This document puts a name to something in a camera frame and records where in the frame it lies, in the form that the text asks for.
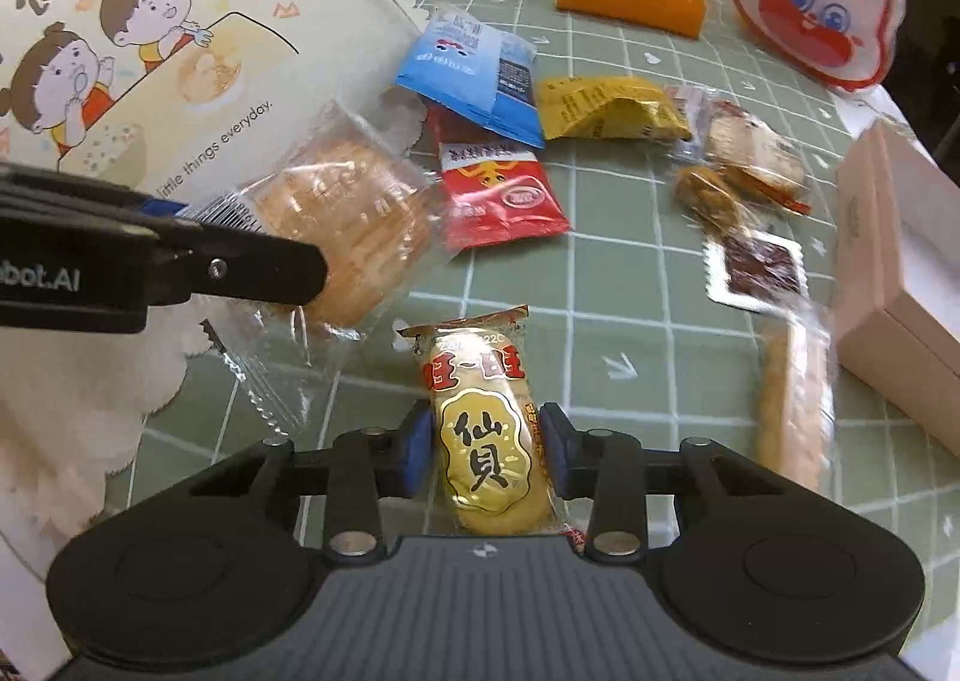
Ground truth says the long clear biscuit packet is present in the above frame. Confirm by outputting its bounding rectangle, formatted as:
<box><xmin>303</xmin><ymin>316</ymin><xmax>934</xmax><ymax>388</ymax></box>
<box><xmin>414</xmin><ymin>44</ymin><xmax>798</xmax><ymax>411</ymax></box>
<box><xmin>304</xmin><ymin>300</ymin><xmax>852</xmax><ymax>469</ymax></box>
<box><xmin>757</xmin><ymin>299</ymin><xmax>836</xmax><ymax>491</ymax></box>

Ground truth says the clear round cracker packet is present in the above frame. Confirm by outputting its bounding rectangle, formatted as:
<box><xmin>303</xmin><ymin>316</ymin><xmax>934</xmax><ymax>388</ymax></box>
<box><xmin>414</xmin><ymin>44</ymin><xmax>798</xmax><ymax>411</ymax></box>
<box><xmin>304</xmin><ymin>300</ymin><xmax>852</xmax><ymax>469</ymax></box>
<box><xmin>200</xmin><ymin>103</ymin><xmax>449</xmax><ymax>436</ymax></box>

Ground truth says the yellow snack packet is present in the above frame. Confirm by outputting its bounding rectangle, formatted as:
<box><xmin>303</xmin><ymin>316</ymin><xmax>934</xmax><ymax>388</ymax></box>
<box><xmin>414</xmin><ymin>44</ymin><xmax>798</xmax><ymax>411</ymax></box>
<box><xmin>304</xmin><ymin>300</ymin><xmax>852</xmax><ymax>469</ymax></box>
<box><xmin>535</xmin><ymin>76</ymin><xmax>693</xmax><ymax>142</ymax></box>

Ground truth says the pink cardboard box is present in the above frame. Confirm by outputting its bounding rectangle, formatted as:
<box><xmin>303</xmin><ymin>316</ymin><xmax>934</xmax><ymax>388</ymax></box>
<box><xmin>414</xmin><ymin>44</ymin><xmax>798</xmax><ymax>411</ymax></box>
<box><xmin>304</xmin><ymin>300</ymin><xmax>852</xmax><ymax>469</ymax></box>
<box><xmin>833</xmin><ymin>121</ymin><xmax>960</xmax><ymax>452</ymax></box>

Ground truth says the dark red jerky packet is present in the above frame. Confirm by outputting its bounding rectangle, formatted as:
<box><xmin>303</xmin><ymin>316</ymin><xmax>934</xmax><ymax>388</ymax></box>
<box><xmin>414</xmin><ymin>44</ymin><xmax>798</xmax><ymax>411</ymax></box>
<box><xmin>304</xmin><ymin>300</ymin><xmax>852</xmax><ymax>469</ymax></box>
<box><xmin>703</xmin><ymin>229</ymin><xmax>809</xmax><ymax>317</ymax></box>

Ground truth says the blue snack packet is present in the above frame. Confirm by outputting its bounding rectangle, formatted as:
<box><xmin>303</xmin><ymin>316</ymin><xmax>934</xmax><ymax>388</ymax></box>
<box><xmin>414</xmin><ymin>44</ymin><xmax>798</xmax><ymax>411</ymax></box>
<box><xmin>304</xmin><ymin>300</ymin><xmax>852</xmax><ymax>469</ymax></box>
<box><xmin>394</xmin><ymin>4</ymin><xmax>545</xmax><ymax>148</ymax></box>

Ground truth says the yellow senbei cracker packet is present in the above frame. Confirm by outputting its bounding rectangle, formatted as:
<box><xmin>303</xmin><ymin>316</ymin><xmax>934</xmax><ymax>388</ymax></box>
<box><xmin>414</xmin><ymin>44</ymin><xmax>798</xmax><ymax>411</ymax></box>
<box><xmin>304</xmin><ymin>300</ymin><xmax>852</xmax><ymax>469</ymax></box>
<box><xmin>398</xmin><ymin>305</ymin><xmax>571</xmax><ymax>536</ymax></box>

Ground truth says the small brown candy packet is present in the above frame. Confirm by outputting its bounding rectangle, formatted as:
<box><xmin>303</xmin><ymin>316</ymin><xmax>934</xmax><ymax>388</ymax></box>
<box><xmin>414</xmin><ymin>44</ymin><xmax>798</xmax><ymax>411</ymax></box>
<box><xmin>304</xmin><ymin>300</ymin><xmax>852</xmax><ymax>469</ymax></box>
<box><xmin>674</xmin><ymin>166</ymin><xmax>748</xmax><ymax>234</ymax></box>

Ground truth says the red snack packet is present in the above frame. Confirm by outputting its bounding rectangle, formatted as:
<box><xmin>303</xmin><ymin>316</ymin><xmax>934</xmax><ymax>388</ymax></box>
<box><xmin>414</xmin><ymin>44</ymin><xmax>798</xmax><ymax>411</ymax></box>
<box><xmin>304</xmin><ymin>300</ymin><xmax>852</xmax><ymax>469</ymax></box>
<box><xmin>427</xmin><ymin>104</ymin><xmax>569</xmax><ymax>252</ymax></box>

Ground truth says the white cartoon children bag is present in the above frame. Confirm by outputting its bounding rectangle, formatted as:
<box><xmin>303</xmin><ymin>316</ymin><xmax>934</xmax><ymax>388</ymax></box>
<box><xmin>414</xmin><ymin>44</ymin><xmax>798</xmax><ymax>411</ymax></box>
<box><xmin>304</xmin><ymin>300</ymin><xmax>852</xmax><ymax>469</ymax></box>
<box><xmin>2</xmin><ymin>0</ymin><xmax>425</xmax><ymax>202</ymax></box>

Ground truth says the green grid tablecloth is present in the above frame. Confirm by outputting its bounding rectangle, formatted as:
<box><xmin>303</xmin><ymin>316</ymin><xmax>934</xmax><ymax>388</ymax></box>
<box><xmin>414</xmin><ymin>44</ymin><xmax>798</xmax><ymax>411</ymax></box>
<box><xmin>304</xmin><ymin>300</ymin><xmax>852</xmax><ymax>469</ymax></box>
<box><xmin>104</xmin><ymin>0</ymin><xmax>960</xmax><ymax>681</ymax></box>

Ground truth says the red-trim rice cracker packet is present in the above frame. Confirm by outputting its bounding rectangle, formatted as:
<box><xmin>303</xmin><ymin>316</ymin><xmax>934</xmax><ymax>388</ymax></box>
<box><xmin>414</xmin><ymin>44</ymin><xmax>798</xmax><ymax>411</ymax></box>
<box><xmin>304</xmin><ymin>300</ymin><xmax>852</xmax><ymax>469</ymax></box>
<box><xmin>665</xmin><ymin>85</ymin><xmax>812</xmax><ymax>215</ymax></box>

